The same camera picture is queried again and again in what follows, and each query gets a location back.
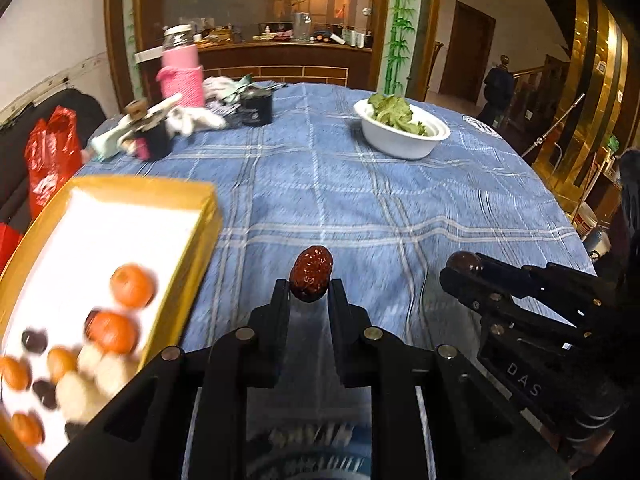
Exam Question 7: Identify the red paper bag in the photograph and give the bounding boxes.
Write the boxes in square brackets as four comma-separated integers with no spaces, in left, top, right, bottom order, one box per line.
[0,222,23,271]

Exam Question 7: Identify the white cloth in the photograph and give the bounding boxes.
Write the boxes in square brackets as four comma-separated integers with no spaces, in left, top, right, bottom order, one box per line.
[202,76,241,101]

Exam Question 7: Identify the yellowish mandarin orange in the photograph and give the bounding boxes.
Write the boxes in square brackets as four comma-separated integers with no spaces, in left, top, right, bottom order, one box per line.
[47,346,79,383]

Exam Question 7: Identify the blue plaid tablecloth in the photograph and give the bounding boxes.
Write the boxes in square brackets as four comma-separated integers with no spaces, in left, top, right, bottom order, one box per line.
[75,80,598,480]

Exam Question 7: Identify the white bucket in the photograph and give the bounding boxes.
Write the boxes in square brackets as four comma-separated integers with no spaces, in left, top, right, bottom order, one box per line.
[575,205,598,241]

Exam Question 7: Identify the metal pole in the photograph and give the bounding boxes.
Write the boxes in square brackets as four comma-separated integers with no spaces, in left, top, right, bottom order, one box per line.
[520,94,586,156]

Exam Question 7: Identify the black cylindrical container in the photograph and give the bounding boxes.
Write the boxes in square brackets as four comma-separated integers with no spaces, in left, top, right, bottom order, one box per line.
[240,87,274,127]

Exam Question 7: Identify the brown wooden door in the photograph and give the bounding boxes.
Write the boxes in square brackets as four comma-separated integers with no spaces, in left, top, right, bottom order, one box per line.
[440,1,496,106]

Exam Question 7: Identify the glass pitcher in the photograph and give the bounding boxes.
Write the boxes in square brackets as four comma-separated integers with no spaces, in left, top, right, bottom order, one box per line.
[292,11,313,41]

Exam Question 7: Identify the black jar with cork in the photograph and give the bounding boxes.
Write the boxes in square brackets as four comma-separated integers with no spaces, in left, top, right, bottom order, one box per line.
[124,101,173,162]

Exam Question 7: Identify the pink thermos bottle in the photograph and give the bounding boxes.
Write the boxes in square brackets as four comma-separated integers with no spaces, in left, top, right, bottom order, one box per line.
[156,25,206,108]

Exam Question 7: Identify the white bowl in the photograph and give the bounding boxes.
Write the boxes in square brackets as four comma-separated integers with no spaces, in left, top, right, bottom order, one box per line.
[353,98,451,160]

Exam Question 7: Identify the wooden bar counter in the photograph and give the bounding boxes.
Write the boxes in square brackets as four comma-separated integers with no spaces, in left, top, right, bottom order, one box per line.
[137,40,373,91]

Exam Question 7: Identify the yellow cardboard box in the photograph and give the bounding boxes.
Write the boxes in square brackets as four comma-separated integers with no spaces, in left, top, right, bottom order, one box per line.
[0,175,223,480]

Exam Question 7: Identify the green lettuce leaves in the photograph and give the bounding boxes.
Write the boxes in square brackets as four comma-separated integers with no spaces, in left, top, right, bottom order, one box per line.
[367,92,428,136]

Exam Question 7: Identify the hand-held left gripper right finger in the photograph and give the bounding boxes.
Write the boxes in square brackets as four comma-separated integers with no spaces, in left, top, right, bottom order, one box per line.
[326,278,571,480]

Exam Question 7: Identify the red plastic bag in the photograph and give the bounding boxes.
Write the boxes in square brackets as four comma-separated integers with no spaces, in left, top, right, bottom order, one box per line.
[25,106,83,218]

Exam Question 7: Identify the bamboo painted panel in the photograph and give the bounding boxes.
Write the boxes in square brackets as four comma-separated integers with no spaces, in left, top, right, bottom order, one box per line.
[377,0,423,98]

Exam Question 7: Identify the large white sugarcane piece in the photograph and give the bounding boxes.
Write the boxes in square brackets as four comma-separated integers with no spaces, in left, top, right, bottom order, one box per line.
[55,372,108,421]

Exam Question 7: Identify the wooden stair railing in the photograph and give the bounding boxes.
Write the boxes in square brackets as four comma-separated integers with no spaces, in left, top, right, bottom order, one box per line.
[510,55,571,136]

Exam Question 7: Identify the blue bottle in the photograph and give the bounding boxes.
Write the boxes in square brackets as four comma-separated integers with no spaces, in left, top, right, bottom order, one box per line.
[585,227,611,256]

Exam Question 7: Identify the wooden chair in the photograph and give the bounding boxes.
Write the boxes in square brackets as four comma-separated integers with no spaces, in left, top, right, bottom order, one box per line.
[422,40,445,102]

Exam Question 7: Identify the mint green cloth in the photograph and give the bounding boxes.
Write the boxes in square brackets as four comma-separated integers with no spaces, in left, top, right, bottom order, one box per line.
[85,127,131,161]

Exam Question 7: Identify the golden column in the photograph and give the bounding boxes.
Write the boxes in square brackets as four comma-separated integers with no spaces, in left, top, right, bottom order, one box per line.
[532,0,631,211]

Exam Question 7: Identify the black sofa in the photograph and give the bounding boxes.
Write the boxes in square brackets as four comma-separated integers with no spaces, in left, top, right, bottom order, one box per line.
[0,89,108,241]

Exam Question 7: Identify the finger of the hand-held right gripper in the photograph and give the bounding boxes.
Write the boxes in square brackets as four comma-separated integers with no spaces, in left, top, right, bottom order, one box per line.
[439,266,581,356]
[472,252,623,328]

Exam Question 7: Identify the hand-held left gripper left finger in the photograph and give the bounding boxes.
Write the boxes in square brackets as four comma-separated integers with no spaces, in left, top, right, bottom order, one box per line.
[45,278,292,480]

